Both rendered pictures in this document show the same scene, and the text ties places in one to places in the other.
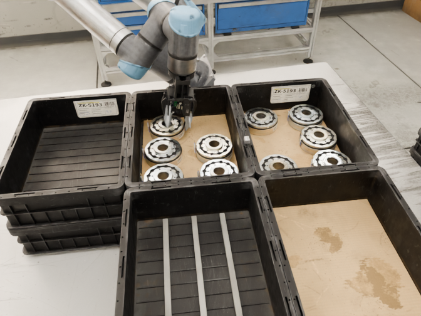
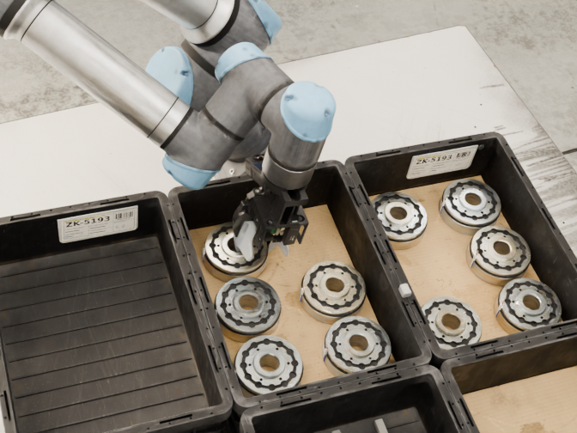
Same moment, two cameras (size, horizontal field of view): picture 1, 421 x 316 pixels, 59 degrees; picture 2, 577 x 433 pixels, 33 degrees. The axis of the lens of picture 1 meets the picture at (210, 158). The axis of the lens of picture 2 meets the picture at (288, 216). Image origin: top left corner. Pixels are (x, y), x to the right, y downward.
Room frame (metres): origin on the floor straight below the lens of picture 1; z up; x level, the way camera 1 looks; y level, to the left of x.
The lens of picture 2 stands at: (-0.02, 0.40, 2.14)
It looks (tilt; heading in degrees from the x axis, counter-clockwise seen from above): 51 degrees down; 339
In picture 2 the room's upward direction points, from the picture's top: 11 degrees clockwise
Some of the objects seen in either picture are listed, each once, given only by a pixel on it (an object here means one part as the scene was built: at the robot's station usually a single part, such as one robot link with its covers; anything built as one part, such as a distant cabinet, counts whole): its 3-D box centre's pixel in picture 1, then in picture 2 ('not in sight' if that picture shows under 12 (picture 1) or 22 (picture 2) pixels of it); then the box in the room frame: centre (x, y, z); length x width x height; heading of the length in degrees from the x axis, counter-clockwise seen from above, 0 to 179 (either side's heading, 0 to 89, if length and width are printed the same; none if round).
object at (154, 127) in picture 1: (166, 125); (236, 246); (0.89, 0.13, 0.86); 0.10 x 0.10 x 0.01
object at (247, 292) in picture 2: (162, 148); (248, 302); (0.78, 0.13, 0.86); 0.05 x 0.05 x 0.01
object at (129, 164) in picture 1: (185, 131); (293, 275); (0.79, 0.06, 0.92); 0.40 x 0.30 x 0.02; 6
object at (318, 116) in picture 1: (306, 114); (471, 201); (0.94, -0.30, 0.86); 0.10 x 0.10 x 0.01
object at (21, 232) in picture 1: (85, 182); not in sight; (0.76, 0.36, 0.76); 0.40 x 0.30 x 0.12; 6
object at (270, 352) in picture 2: (163, 176); (269, 363); (0.67, 0.12, 0.86); 0.05 x 0.05 x 0.01
